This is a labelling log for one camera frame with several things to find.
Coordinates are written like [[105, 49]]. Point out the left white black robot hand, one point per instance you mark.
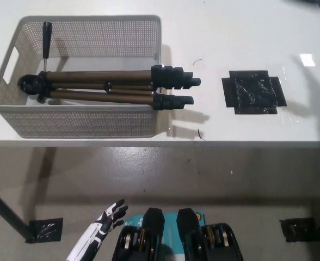
[[105, 221]]

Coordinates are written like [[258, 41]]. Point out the bronze black camera tripod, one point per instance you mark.
[[100, 76]]

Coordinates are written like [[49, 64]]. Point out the grey perforated rectangular basket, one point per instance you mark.
[[75, 122]]

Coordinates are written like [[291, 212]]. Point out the black tape patch on desk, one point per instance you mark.
[[251, 92]]

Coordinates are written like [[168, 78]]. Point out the dark curved thread piece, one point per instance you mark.
[[196, 61]]

